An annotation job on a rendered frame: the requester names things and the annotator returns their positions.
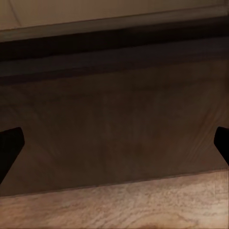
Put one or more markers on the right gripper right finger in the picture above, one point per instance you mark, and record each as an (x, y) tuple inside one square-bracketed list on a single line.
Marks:
[(221, 141)]

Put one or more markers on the cabinet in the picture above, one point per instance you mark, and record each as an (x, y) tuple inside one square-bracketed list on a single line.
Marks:
[(110, 91)]

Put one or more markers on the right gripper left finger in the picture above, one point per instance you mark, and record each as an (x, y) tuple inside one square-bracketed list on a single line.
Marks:
[(11, 143)]

